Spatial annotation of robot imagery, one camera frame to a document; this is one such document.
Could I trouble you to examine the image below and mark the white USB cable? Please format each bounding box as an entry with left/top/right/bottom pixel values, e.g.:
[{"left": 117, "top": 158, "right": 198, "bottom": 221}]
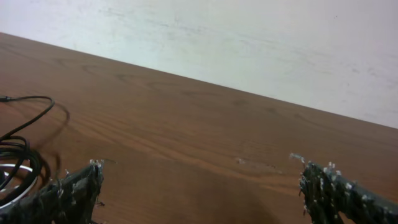
[{"left": 0, "top": 163, "right": 38, "bottom": 210}]

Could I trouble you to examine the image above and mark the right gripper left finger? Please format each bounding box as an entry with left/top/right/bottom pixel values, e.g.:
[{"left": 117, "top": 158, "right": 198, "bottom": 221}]
[{"left": 1, "top": 160, "right": 104, "bottom": 224}]

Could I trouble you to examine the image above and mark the black USB cable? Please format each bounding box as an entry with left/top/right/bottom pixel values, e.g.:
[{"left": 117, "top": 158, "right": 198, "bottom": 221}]
[{"left": 0, "top": 95, "right": 55, "bottom": 208}]

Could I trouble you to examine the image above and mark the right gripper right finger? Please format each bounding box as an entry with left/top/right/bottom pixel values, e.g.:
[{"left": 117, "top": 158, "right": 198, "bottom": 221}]
[{"left": 299, "top": 162, "right": 397, "bottom": 224}]

